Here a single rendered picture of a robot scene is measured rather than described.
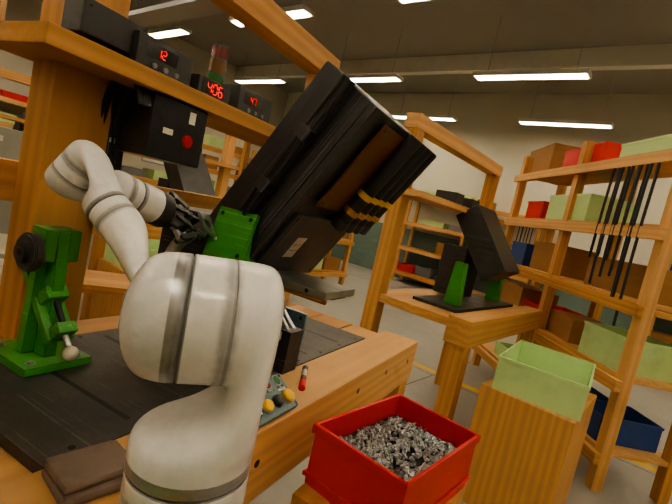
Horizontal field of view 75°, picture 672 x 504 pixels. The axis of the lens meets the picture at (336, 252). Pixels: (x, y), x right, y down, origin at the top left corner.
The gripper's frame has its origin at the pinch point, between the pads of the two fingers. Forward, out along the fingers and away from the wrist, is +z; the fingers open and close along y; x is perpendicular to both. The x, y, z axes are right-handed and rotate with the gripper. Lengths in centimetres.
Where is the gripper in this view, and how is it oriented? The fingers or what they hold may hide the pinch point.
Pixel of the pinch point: (197, 227)
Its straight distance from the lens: 108.7
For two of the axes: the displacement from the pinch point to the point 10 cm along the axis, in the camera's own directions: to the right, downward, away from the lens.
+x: -8.5, 4.7, 2.2
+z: 3.8, 2.7, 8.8
